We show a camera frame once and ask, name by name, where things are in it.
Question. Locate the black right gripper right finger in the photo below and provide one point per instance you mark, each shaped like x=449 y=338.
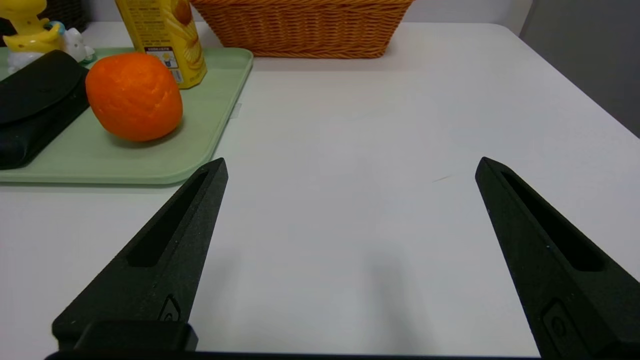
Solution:
x=560 y=300

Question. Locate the black glasses case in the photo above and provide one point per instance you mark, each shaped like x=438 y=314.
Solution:
x=35 y=105

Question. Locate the yellow chips box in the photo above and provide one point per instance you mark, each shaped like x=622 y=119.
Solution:
x=160 y=25

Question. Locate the yellow duck toy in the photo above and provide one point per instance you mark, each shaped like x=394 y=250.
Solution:
x=30 y=35

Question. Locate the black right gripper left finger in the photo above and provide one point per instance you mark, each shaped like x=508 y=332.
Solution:
x=150 y=280

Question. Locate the orange fruit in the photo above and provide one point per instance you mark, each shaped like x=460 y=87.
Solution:
x=134 y=97

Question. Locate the light green plastic tray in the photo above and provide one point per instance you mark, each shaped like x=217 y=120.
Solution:
x=165 y=155

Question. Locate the orange wicker basket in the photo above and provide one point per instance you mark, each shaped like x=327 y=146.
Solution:
x=305 y=27

